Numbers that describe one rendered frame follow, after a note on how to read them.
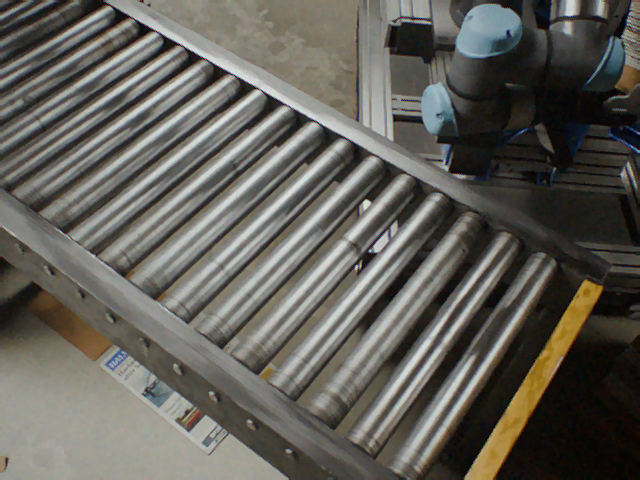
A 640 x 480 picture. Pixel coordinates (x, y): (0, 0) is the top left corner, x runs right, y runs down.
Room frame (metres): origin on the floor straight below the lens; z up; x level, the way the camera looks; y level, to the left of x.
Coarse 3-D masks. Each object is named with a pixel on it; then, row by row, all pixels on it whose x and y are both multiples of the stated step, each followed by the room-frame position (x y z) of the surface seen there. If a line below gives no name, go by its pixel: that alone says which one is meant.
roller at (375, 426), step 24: (504, 240) 0.74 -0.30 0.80; (480, 264) 0.68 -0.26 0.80; (504, 264) 0.69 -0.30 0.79; (456, 288) 0.64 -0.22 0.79; (480, 288) 0.64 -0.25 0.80; (456, 312) 0.59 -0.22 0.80; (432, 336) 0.54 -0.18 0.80; (456, 336) 0.55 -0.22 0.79; (408, 360) 0.50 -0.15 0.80; (432, 360) 0.50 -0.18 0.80; (384, 384) 0.46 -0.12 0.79; (408, 384) 0.46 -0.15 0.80; (384, 408) 0.42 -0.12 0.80; (408, 408) 0.43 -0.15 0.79; (360, 432) 0.38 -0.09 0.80; (384, 432) 0.39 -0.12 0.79
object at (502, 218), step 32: (96, 0) 1.23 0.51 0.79; (128, 0) 1.23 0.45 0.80; (160, 32) 1.14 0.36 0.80; (192, 32) 1.16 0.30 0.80; (192, 64) 1.10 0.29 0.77; (224, 64) 1.07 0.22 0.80; (288, 96) 1.01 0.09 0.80; (352, 128) 0.94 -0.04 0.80; (384, 160) 0.88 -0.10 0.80; (416, 160) 0.89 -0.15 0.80; (448, 192) 0.82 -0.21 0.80; (480, 192) 0.83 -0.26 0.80; (448, 224) 0.81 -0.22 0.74; (512, 224) 0.77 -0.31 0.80; (576, 256) 0.72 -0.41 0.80; (576, 288) 0.69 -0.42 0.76
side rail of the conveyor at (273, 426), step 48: (0, 192) 0.69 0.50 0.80; (0, 240) 0.64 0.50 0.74; (48, 240) 0.62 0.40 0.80; (48, 288) 0.59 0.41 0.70; (96, 288) 0.54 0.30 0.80; (144, 336) 0.48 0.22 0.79; (192, 336) 0.49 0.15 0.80; (192, 384) 0.44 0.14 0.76; (240, 384) 0.43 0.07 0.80; (240, 432) 0.40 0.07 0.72; (288, 432) 0.37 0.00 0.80
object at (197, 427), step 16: (192, 320) 0.98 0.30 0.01; (112, 352) 0.85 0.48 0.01; (112, 368) 0.81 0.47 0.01; (128, 368) 0.82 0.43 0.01; (144, 368) 0.82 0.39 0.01; (272, 368) 0.87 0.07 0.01; (128, 384) 0.77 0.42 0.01; (144, 384) 0.78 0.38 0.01; (160, 384) 0.78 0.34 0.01; (144, 400) 0.74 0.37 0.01; (160, 400) 0.74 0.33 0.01; (176, 400) 0.75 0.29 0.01; (176, 416) 0.71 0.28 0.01; (192, 416) 0.71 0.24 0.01; (192, 432) 0.67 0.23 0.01; (208, 432) 0.68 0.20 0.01; (224, 432) 0.68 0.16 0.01; (208, 448) 0.64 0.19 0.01
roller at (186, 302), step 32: (320, 160) 0.86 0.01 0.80; (352, 160) 0.89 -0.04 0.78; (288, 192) 0.78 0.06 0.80; (320, 192) 0.81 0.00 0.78; (256, 224) 0.70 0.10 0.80; (288, 224) 0.73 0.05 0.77; (224, 256) 0.63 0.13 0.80; (256, 256) 0.66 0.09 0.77; (192, 288) 0.57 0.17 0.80; (224, 288) 0.59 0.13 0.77
